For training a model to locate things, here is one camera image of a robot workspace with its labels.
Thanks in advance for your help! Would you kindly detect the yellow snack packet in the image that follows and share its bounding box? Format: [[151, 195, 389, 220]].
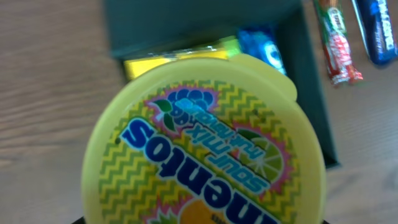
[[81, 54, 326, 223]]

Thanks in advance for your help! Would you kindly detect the yellow Hacks candy bag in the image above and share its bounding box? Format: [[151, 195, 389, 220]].
[[124, 49, 228, 80]]

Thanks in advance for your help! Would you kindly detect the blue Oreo cookie pack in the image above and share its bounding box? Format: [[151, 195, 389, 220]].
[[238, 27, 287, 76]]

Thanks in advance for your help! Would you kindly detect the black gift box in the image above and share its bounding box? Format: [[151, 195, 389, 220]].
[[101, 0, 340, 169]]

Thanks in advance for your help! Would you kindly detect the KitKat Milo bar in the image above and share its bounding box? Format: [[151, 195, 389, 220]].
[[313, 0, 363, 85]]

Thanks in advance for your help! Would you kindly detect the Dairy Milk chocolate bar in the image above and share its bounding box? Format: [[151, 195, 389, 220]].
[[352, 0, 397, 67]]

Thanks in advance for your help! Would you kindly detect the Haribo worms candy bag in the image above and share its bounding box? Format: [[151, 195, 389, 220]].
[[188, 35, 241, 59]]

